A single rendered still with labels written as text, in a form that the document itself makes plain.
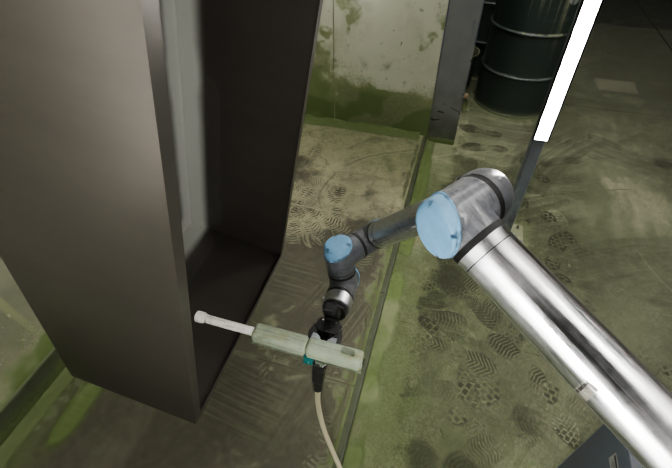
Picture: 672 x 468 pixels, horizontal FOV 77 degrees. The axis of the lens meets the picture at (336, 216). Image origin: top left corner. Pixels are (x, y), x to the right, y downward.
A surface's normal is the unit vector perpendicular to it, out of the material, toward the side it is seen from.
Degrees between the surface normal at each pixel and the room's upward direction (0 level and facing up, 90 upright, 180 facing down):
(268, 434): 0
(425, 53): 90
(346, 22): 90
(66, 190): 89
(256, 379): 0
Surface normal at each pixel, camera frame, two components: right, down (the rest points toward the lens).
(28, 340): 0.80, -0.24
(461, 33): -0.29, 0.65
